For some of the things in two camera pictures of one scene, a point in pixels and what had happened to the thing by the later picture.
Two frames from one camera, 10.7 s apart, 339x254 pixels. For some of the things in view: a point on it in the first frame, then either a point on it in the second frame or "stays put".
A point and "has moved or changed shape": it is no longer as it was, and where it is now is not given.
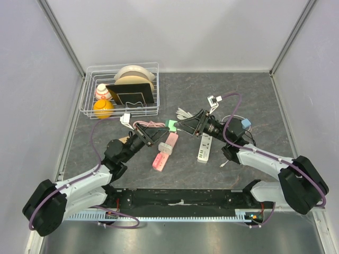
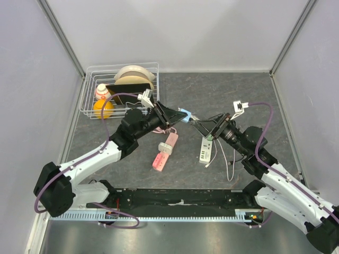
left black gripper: (151, 134) -> (167, 116)
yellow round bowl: (101, 105) stays put
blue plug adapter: (246, 123) has moved or changed shape
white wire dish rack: (121, 91) stays put
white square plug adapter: (163, 147) stays put
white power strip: (204, 148) stays put
